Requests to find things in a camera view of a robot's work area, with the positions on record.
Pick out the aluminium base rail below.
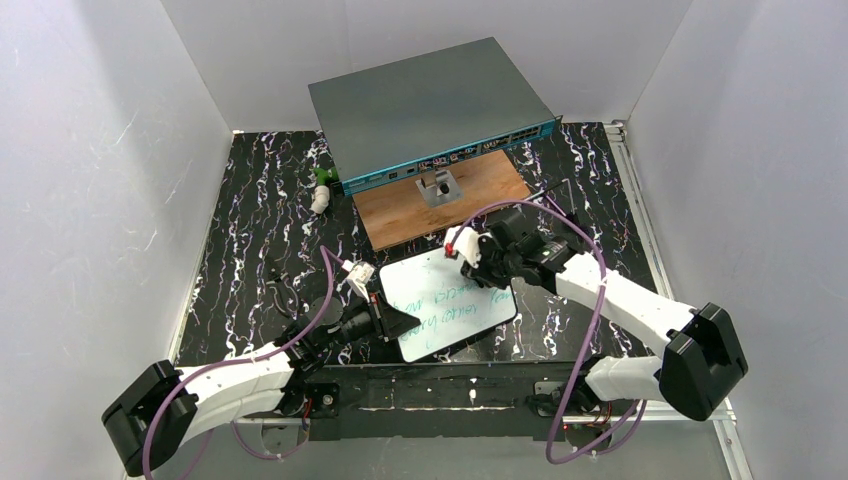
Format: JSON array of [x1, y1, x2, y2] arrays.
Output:
[[123, 374, 754, 480]]

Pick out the grey teal network switch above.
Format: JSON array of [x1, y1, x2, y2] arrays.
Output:
[[308, 37, 561, 196]]

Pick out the wooden board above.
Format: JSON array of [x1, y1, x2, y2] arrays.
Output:
[[354, 150, 530, 250]]

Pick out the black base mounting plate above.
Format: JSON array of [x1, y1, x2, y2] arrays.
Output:
[[241, 360, 637, 443]]

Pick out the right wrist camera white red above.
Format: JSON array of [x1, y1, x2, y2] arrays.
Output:
[[443, 226, 489, 268]]

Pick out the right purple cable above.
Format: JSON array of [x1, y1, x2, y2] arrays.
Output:
[[447, 199, 647, 465]]

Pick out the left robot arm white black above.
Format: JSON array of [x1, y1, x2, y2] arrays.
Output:
[[101, 293, 422, 477]]

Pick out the green white plastic toy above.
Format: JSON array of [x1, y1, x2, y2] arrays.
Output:
[[310, 167, 339, 215]]

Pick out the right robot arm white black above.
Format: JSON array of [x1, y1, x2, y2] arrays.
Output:
[[444, 210, 749, 421]]

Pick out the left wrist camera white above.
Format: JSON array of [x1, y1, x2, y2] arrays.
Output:
[[342, 260, 375, 302]]

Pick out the silver metal bracket mount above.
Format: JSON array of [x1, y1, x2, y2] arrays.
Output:
[[415, 169, 463, 208]]

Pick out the small whiteboard black frame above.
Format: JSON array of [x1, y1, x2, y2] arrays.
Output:
[[379, 248, 518, 363]]

